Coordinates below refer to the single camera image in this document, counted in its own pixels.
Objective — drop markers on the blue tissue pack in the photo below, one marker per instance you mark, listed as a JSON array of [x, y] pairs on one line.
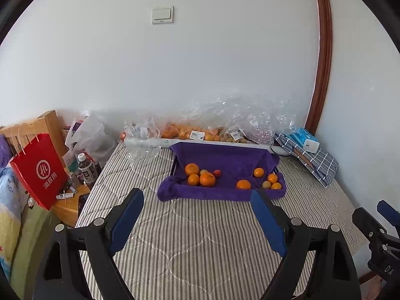
[[300, 134]]

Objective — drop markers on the crumpled clear plastic wrap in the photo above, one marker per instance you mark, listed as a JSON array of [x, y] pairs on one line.
[[265, 115]]

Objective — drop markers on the dark drink bottle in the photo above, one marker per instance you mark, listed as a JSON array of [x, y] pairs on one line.
[[87, 172]]

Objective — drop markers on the clear plastic bag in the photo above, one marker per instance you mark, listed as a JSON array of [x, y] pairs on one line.
[[140, 131]]

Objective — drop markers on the small red tomato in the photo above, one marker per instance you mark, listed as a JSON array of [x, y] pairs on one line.
[[217, 172]]

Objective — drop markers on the black phone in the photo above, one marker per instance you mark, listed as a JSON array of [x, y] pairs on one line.
[[82, 200]]

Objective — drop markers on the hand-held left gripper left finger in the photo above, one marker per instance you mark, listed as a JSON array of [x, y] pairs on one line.
[[125, 225]]

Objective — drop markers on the white plastic bag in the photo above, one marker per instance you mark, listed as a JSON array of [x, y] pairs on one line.
[[93, 137]]

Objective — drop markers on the small white box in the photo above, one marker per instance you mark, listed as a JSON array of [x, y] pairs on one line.
[[311, 147]]

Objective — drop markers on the wooden headboard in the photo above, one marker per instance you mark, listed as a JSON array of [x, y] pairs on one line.
[[51, 125]]

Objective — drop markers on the purple cloth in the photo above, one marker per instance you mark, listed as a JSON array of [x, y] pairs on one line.
[[4, 148]]

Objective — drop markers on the large orange mandarin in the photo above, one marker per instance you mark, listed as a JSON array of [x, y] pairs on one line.
[[207, 179]]

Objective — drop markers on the small white gadget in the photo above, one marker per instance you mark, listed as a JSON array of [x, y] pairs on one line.
[[65, 195]]

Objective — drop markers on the red round fruit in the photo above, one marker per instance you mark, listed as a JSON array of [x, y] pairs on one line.
[[122, 136]]

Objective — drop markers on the purple cloth-lined tray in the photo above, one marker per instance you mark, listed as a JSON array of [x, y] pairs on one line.
[[225, 159]]

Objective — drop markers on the colourful printed blanket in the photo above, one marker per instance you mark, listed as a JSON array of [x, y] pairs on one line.
[[9, 218]]

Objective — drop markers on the long white box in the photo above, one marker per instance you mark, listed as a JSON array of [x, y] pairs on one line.
[[147, 143]]

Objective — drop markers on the white light switch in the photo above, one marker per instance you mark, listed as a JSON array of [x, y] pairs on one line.
[[162, 15]]

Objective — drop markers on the striped mattress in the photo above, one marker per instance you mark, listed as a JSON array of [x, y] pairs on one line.
[[203, 240]]

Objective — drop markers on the pale green bed sheet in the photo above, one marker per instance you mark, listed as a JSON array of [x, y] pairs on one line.
[[31, 243]]

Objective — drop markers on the folded checked cloth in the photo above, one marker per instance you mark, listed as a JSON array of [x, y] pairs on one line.
[[325, 165]]

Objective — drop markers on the red paper bag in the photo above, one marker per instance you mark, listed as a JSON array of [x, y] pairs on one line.
[[37, 168]]

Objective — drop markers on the small clear bottle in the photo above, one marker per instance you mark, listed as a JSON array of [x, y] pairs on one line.
[[74, 181]]

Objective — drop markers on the brown wooden door frame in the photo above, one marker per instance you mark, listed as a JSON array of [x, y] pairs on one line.
[[323, 53]]

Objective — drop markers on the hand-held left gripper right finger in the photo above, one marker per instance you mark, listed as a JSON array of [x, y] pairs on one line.
[[268, 225]]

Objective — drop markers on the bag of brown longans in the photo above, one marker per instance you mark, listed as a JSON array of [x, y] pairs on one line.
[[231, 137]]

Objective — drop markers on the yellow-green mandarin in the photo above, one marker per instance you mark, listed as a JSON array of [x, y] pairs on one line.
[[203, 172], [265, 185]]

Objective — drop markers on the bagged pile of oranges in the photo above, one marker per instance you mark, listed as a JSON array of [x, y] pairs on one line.
[[181, 129]]

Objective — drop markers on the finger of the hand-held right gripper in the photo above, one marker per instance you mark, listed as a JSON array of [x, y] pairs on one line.
[[368, 225], [389, 211]]

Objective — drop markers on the wooden nightstand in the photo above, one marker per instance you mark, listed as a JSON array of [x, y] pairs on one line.
[[67, 209]]

